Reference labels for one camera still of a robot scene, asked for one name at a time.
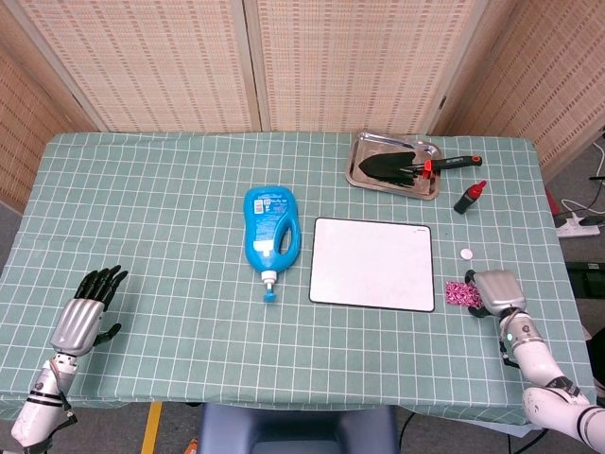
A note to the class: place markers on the black box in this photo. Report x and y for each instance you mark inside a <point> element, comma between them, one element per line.
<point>588,274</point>

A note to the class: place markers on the blue detergent pump bottle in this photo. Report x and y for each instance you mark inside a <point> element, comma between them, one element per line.
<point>269,227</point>

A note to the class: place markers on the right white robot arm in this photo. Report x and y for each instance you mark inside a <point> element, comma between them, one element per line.
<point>539,364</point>

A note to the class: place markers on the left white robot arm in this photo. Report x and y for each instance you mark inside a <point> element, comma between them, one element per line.
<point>35,416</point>

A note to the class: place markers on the black garden trowel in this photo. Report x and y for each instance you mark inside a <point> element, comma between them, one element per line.
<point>385,165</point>

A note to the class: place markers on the black ink bottle red cap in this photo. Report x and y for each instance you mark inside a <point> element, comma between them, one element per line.
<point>465,201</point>

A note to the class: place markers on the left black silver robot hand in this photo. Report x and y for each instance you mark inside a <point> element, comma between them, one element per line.
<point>78,324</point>

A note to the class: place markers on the white power strip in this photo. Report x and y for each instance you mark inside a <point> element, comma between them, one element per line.
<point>574,229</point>

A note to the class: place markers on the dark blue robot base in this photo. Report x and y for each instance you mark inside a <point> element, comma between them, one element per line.
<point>298,428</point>

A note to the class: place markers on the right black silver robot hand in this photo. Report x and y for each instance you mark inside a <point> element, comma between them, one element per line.
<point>501,291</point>

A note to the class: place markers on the small white disc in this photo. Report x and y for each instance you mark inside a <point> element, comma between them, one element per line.
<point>467,254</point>

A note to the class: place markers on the green checked tablecloth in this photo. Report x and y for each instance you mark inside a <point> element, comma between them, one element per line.
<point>165,236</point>

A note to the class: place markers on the white board black rim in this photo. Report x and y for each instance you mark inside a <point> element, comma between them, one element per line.
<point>373,262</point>

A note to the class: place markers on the woven bamboo screen panel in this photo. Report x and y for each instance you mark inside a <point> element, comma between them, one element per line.
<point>359,61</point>
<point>543,80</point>
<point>142,61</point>
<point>28,118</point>

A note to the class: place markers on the shiny metal tray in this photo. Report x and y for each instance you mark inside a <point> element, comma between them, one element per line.
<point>368,146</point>

